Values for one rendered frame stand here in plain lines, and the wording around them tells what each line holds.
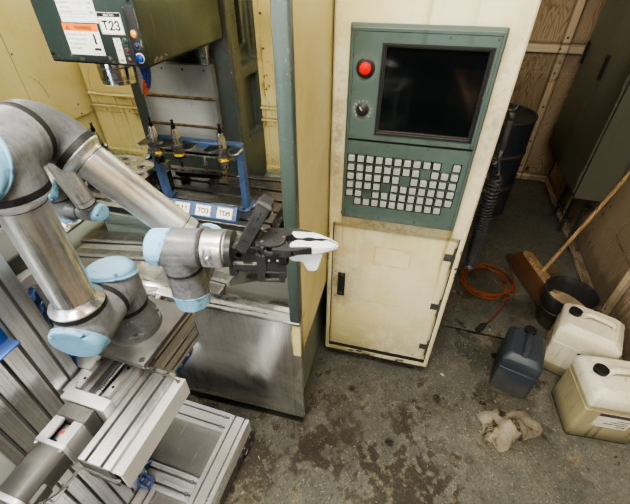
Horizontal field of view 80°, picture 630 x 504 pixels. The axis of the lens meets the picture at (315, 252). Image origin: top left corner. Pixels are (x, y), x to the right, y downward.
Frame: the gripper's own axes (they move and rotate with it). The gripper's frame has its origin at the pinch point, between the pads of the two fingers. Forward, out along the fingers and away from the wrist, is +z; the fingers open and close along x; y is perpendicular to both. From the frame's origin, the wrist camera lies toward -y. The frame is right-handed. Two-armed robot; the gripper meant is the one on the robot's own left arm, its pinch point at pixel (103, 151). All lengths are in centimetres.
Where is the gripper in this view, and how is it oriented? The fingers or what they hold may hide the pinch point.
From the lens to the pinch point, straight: 199.1
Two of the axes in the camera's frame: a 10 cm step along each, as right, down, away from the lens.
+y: 0.0, 7.8, 6.3
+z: 2.5, -6.1, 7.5
